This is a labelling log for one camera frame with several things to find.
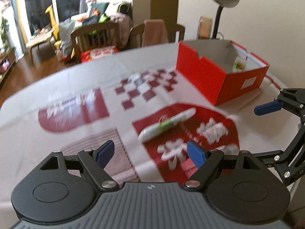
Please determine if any white and green tube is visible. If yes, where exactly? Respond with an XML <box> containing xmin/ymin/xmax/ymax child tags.
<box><xmin>138</xmin><ymin>108</ymin><xmax>197</xmax><ymax>143</ymax></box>

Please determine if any yellow giraffe toy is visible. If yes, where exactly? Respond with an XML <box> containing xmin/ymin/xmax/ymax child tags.
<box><xmin>45</xmin><ymin>5</ymin><xmax>62</xmax><ymax>50</ymax></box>

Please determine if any wooden tv cabinet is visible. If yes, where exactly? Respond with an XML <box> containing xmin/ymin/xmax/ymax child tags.
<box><xmin>0</xmin><ymin>48</ymin><xmax>16</xmax><ymax>83</ymax></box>

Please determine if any green-lidded spice jar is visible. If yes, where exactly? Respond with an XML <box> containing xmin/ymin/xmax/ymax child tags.
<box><xmin>232</xmin><ymin>56</ymin><xmax>248</xmax><ymax>73</ymax></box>

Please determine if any pink towel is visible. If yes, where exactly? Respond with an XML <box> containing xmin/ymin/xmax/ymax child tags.
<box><xmin>142</xmin><ymin>19</ymin><xmax>169</xmax><ymax>47</ymax></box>

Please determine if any red patterned seat cushion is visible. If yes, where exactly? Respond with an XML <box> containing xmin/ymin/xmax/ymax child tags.
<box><xmin>80</xmin><ymin>46</ymin><xmax>119</xmax><ymax>63</ymax></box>

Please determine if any red and white tablecloth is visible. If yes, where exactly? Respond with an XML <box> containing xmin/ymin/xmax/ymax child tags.
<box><xmin>0</xmin><ymin>40</ymin><xmax>301</xmax><ymax>196</ymax></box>

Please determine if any wooden chair with pink towel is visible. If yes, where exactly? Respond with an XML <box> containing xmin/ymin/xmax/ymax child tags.
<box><xmin>129</xmin><ymin>19</ymin><xmax>185</xmax><ymax>49</ymax></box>

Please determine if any wooden dining chair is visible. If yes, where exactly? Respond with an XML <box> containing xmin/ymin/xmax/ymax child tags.
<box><xmin>71</xmin><ymin>22</ymin><xmax>120</xmax><ymax>63</ymax></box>

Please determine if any wooden coffee table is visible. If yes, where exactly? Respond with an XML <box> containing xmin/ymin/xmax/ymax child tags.
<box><xmin>26</xmin><ymin>29</ymin><xmax>54</xmax><ymax>65</ymax></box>

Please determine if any green houseplant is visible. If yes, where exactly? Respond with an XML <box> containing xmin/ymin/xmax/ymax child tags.
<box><xmin>1</xmin><ymin>17</ymin><xmax>11</xmax><ymax>52</ymax></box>

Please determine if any red cardboard shoe box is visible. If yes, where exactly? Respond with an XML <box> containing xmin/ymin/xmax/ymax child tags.
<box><xmin>176</xmin><ymin>39</ymin><xmax>269</xmax><ymax>106</ymax></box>

